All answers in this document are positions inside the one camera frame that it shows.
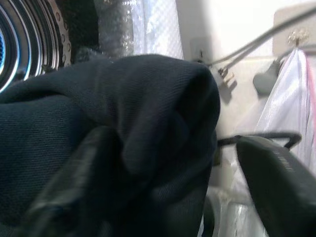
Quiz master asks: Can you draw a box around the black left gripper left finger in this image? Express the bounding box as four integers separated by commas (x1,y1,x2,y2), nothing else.
19,125,119,237

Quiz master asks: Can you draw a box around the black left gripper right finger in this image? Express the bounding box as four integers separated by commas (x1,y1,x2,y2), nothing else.
236,136,316,237

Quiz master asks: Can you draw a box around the dark navy cloth garment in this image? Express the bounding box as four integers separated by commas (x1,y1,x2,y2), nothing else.
0,53,221,237

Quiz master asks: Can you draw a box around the steel washing machine drum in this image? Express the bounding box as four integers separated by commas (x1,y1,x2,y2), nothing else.
0,0,73,94

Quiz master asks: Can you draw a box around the clear plastic bag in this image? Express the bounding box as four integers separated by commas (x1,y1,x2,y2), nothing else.
206,158,270,237

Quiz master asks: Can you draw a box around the white mesh laundry bag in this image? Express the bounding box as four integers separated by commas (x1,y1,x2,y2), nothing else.
255,46,316,171

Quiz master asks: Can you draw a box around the grey power plug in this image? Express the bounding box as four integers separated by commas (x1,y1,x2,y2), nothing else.
214,66,237,87

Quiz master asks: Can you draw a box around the clear bubble wrap sheet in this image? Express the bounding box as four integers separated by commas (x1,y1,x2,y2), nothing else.
95,0,185,60

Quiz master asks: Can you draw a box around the black wire rack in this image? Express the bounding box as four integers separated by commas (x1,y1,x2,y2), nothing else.
217,132,302,149

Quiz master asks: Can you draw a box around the grey power cable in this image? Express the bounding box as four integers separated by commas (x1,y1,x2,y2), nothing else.
206,9,316,67

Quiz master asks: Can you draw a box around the beige wall hook plate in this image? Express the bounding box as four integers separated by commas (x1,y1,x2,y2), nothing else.
273,6,316,54

